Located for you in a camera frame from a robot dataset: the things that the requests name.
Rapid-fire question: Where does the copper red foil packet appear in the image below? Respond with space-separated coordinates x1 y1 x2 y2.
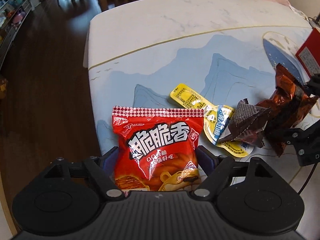
256 64 319 156

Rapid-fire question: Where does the red crispy snack bag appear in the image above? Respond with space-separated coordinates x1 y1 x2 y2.
112 106 204 192

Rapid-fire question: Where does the yellow jelly sachet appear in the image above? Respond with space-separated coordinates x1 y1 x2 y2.
170 83 254 158

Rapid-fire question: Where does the dark brown snack packet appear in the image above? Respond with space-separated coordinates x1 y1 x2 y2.
217 99 271 148

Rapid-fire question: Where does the red cardboard box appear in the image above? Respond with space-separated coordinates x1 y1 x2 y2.
296 28 320 77

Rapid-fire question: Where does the white paper packet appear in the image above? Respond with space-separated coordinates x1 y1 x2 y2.
290 5 309 21

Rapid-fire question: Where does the dark tv cabinet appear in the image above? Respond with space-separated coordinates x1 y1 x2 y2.
1 0 33 67

